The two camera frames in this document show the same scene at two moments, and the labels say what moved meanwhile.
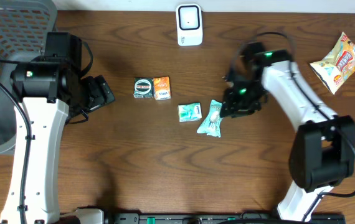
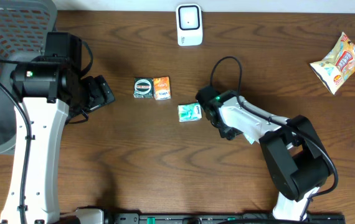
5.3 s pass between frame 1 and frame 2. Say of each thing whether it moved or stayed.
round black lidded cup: stayed
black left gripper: stayed
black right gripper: moved
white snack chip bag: stayed
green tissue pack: stayed
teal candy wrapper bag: moved
